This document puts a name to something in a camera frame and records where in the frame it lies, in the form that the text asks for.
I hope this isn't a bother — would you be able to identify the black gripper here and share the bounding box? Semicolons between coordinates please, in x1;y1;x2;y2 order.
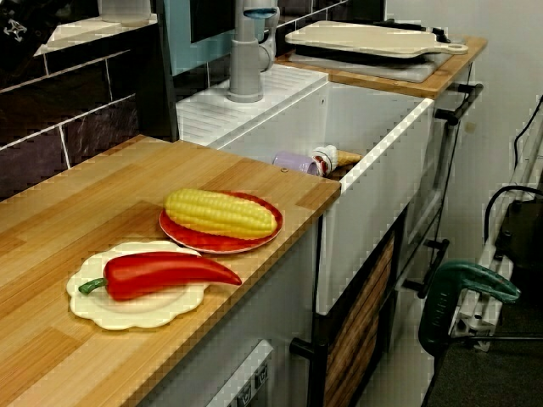
0;0;101;73

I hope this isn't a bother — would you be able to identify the yellow toy corn cob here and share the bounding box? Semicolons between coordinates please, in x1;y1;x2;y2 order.
162;187;279;241

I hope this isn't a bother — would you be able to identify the red toy pepper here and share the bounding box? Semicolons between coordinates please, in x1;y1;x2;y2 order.
77;250;244;302

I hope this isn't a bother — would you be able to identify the white plastic container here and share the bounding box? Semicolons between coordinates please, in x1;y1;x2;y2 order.
97;0;152;25

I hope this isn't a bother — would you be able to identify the grey toy faucet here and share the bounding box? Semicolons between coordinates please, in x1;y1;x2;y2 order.
226;0;282;104

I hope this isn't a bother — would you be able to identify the red round plate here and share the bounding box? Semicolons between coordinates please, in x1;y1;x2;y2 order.
158;191;285;255

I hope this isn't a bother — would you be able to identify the cream scalloped plate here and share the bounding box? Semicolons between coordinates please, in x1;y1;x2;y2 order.
64;240;210;332

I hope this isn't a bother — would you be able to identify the purple plastic cup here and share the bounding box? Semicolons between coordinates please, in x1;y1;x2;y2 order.
271;149;320;176

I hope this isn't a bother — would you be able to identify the cream cutting board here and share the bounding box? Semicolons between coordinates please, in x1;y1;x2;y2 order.
283;20;470;60

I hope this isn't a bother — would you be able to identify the toy ice cream cone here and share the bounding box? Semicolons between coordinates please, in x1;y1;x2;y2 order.
313;144;363;170

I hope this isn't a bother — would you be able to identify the grey toy stove top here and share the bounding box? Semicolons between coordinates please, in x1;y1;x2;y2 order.
277;42;451;84

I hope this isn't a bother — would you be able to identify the white toy sink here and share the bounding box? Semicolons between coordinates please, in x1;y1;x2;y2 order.
175;65;436;317

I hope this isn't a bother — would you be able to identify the wooden crate drawer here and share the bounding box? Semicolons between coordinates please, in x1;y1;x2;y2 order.
323;234;396;407

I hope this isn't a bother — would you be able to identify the green clamp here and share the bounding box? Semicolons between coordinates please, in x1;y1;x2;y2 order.
417;259;523;349

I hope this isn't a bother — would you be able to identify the black box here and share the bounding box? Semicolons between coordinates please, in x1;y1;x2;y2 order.
493;198;543;273

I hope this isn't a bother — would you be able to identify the black upright post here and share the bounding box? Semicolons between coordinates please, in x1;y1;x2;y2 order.
135;0;180;143

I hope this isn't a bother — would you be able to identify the black cabinet handle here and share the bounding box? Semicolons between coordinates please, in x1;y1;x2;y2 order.
402;237;451;300
434;81;485;126
289;336;330;407

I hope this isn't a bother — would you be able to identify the black looped cable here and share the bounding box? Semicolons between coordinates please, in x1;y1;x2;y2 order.
483;183;543;256

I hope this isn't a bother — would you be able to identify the aluminium frame rail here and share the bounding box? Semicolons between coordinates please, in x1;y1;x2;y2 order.
449;122;543;354

